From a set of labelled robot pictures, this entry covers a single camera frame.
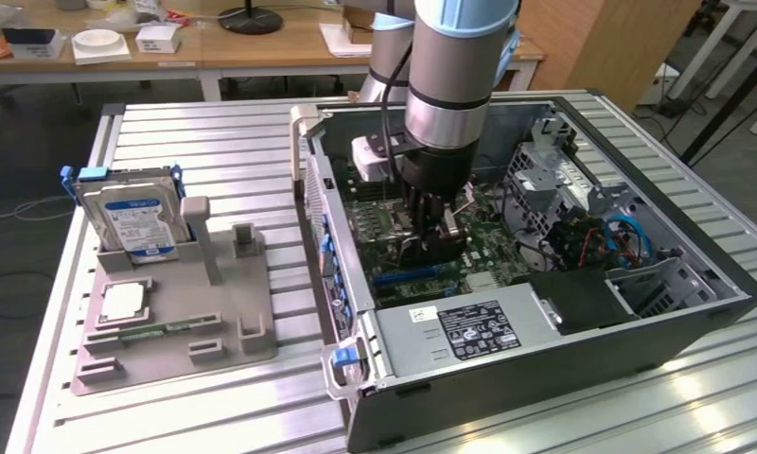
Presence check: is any silver metal disk bay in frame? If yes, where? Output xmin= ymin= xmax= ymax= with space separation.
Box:
xmin=502 ymin=140 xmax=606 ymax=228

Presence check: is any clear plastic bag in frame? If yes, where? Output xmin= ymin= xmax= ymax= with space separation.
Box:
xmin=104 ymin=0 xmax=169 ymax=26

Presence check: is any grey parts rack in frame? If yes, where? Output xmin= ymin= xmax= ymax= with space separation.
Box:
xmin=68 ymin=196 xmax=278 ymax=397

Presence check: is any black plastic shroud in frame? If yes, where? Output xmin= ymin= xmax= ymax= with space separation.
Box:
xmin=509 ymin=269 xmax=642 ymax=338

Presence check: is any wooden cabinet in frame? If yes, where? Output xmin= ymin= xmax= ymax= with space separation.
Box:
xmin=516 ymin=0 xmax=701 ymax=114

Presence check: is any graphics card black fan shroud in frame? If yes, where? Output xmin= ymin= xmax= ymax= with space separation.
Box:
xmin=360 ymin=231 xmax=469 ymax=271

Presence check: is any silver CPU chip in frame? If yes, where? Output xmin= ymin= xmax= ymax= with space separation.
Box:
xmin=98 ymin=283 xmax=150 ymax=323

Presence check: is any green RAM stick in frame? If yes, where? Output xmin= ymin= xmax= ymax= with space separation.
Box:
xmin=117 ymin=316 xmax=202 ymax=340

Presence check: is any black wire bundle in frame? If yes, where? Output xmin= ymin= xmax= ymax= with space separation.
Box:
xmin=545 ymin=218 xmax=606 ymax=271

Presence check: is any white flat box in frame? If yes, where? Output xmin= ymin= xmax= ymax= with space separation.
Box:
xmin=69 ymin=37 xmax=132 ymax=66

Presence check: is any CPU socket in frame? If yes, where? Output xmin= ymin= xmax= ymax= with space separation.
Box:
xmin=381 ymin=201 xmax=413 ymax=236

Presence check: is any hard disk blue carrier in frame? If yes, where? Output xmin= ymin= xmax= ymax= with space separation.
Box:
xmin=58 ymin=163 xmax=188 ymax=266

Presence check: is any grey power supply unit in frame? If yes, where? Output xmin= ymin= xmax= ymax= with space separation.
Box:
xmin=358 ymin=286 xmax=566 ymax=382

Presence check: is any metal socket cover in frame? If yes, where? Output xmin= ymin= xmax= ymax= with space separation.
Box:
xmin=450 ymin=182 xmax=481 ymax=217

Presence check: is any white paper stack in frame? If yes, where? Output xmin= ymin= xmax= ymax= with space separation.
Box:
xmin=318 ymin=22 xmax=374 ymax=58

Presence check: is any black metal post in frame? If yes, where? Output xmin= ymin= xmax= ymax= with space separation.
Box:
xmin=680 ymin=42 xmax=757 ymax=166

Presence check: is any red wire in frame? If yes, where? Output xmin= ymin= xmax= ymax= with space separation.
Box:
xmin=578 ymin=226 xmax=606 ymax=271

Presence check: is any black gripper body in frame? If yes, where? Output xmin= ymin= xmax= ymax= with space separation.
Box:
xmin=400 ymin=139 xmax=481 ymax=198

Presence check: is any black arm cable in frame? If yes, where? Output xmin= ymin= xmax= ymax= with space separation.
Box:
xmin=380 ymin=40 xmax=416 ymax=183

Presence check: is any silver slanted disk bay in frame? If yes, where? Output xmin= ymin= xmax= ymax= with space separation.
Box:
xmin=604 ymin=257 xmax=714 ymax=321

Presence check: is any brown cardboard box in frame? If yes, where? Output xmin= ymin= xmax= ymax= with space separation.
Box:
xmin=342 ymin=4 xmax=380 ymax=34

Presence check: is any green motherboard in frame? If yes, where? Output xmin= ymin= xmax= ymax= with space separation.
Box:
xmin=340 ymin=165 xmax=534 ymax=308

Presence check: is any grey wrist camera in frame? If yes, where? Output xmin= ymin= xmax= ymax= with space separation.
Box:
xmin=350 ymin=133 xmax=413 ymax=183

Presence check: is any white floor cable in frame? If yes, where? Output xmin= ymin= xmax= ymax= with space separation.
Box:
xmin=0 ymin=197 xmax=77 ymax=221

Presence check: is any white box dark lid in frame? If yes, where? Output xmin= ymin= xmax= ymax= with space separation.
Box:
xmin=0 ymin=26 xmax=64 ymax=61

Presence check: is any blue wire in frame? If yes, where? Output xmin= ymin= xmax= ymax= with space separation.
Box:
xmin=604 ymin=214 xmax=654 ymax=269

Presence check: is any black round lamp base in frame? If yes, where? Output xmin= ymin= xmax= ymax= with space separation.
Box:
xmin=217 ymin=0 xmax=285 ymax=35

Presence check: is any white round dish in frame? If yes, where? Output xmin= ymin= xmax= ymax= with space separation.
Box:
xmin=74 ymin=28 xmax=122 ymax=48

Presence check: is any black open PC case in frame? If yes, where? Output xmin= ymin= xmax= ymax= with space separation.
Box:
xmin=288 ymin=96 xmax=757 ymax=454

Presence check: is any wooden desk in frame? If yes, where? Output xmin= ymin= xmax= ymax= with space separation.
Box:
xmin=0 ymin=0 xmax=548 ymax=103

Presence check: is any silver foil bag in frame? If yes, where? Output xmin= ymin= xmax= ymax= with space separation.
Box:
xmin=0 ymin=5 xmax=33 ymax=29

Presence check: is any small white box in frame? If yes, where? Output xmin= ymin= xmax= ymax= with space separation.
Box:
xmin=133 ymin=23 xmax=182 ymax=53

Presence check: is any white floor unit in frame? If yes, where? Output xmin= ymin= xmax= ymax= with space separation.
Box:
xmin=634 ymin=63 xmax=681 ymax=111

